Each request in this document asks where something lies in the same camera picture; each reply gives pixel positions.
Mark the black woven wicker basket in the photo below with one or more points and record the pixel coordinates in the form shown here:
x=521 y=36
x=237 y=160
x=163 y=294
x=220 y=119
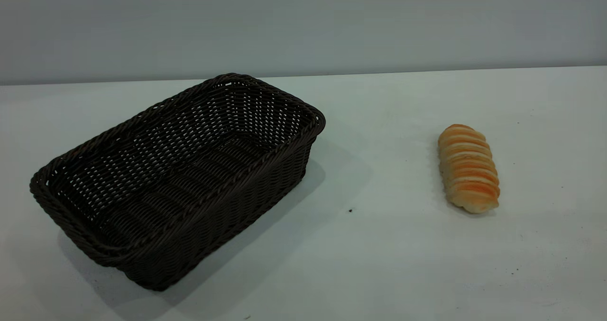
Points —
x=265 y=178

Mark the ridged golden bread roll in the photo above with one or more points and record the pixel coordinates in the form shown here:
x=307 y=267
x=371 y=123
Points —
x=468 y=169

